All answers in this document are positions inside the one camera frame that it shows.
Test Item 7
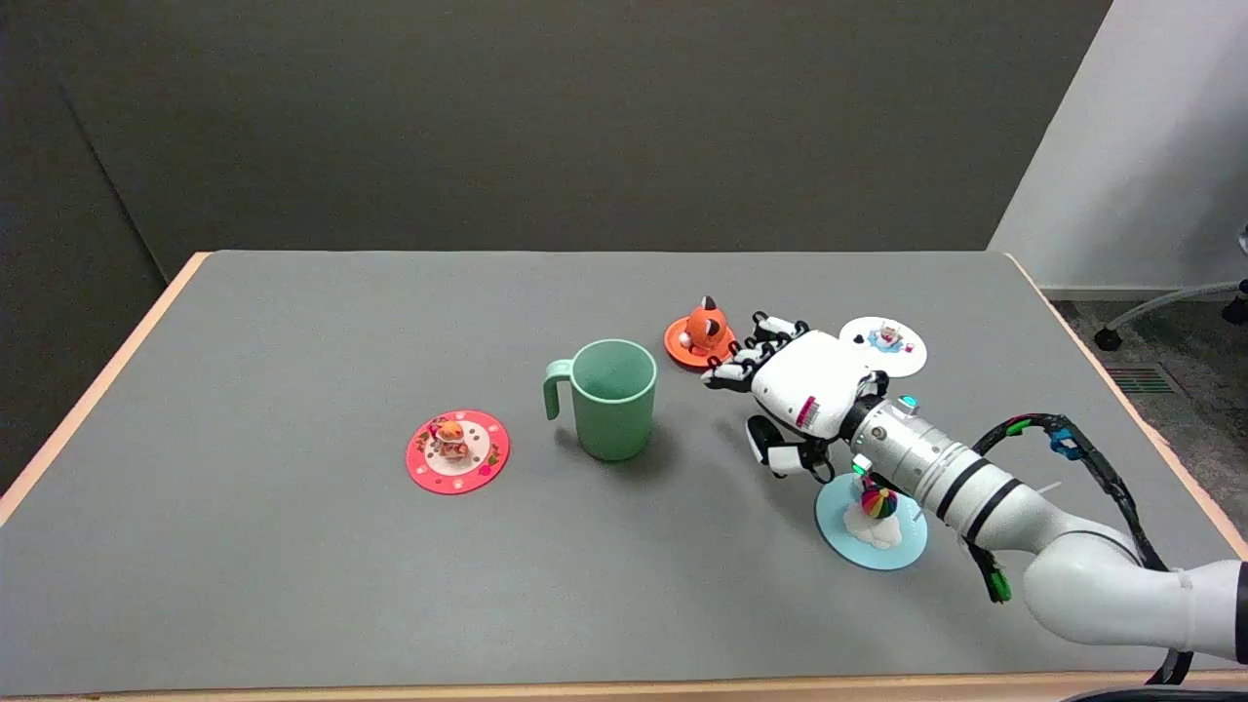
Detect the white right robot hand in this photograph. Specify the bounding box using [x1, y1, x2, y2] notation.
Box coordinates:
[701, 312, 889, 483]

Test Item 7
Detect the white cup lid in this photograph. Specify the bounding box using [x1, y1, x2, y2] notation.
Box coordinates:
[839, 316, 928, 378]

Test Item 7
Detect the orange fox cup lid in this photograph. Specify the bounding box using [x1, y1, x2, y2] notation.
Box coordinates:
[664, 296, 738, 369]

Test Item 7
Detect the blue balloon cup lid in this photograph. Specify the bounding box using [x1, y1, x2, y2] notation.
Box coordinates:
[815, 473, 928, 571]

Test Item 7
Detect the red hamster cup lid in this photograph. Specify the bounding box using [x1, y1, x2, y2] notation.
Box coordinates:
[406, 409, 511, 495]

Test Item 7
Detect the green mug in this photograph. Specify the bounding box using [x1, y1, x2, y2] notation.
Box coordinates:
[543, 338, 658, 462]

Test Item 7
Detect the floor vent grille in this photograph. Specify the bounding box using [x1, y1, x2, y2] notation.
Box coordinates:
[1105, 364, 1184, 397]

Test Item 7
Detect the office chair base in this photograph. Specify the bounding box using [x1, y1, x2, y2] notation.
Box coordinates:
[1093, 224, 1248, 352]

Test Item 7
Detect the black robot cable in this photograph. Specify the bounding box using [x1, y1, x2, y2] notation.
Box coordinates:
[963, 413, 1194, 685]

